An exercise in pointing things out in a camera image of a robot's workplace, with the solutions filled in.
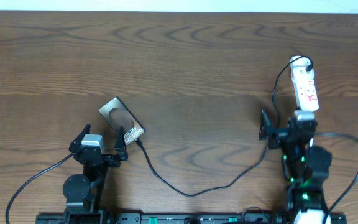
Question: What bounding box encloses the black charger cable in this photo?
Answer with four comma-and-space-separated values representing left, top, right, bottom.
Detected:
134, 55, 314, 198

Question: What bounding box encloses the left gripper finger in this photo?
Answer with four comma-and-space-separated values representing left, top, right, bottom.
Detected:
114, 126, 128, 161
69, 124, 91, 154

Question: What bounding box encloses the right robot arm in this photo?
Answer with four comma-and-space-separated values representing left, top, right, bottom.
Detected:
259, 110, 333, 223

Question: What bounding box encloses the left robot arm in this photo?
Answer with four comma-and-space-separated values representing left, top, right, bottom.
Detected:
63, 124, 128, 223

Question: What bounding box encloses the white power strip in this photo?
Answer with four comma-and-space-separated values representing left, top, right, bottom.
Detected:
290, 55, 319, 112

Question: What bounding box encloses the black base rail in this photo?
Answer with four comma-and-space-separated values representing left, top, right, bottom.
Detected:
35, 212, 347, 224

